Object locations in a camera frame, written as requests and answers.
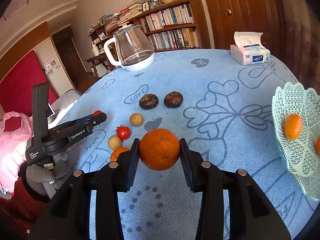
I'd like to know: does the wooden bookshelf with books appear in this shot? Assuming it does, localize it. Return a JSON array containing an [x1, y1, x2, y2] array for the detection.
[[88, 0, 211, 53]]

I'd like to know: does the glass kettle white handle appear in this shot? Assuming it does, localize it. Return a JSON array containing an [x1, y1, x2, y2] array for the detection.
[[104, 24, 156, 72]]

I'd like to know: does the brown wooden door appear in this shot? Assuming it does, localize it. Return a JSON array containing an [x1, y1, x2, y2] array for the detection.
[[205, 0, 286, 57]]

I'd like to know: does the grey gloved left hand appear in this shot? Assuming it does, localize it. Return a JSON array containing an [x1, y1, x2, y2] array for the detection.
[[24, 150, 72, 202]]

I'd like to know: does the large orange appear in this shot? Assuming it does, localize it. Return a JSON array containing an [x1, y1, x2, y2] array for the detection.
[[139, 128, 180, 171]]

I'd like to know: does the patterned beige curtain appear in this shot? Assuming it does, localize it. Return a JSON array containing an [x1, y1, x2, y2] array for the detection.
[[282, 0, 319, 92]]

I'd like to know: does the red sleeve forearm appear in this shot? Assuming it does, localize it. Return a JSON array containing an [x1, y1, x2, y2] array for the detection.
[[1, 178, 49, 239]]

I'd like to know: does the small wooden side table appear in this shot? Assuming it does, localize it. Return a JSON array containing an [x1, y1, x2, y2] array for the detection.
[[86, 53, 114, 78]]

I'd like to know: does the orange kumquat in basket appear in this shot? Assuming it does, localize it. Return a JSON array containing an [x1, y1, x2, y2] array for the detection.
[[284, 114, 303, 140]]

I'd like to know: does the blue patterned tablecloth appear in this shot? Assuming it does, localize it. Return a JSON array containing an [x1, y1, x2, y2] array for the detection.
[[48, 48, 318, 240]]

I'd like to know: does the dark water chestnut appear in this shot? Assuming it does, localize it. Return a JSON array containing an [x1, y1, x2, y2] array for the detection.
[[164, 91, 183, 108], [139, 94, 158, 110]]

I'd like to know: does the red cherry tomato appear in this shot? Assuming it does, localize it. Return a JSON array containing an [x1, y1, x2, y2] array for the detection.
[[116, 125, 131, 140]]

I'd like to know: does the tan longan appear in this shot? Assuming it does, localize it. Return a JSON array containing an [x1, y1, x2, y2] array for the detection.
[[108, 135, 122, 151], [130, 113, 144, 127]]

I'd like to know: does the orange fruit at basket edge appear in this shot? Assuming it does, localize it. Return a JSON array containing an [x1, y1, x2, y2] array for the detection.
[[315, 136, 320, 155]]

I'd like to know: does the small orange tangerine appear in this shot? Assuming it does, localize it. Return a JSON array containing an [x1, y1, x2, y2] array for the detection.
[[110, 147, 129, 162]]

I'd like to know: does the pink bedding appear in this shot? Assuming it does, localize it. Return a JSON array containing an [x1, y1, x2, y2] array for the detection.
[[1, 112, 33, 193]]

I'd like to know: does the grey white cushion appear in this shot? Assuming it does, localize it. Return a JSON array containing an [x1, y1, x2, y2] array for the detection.
[[48, 89, 81, 129]]

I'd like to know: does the white tissue pack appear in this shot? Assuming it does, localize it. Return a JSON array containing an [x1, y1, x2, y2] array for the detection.
[[230, 31, 271, 66]]

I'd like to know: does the mint lattice fruit basket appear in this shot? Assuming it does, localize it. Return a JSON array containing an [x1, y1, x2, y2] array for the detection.
[[271, 82, 319, 201]]

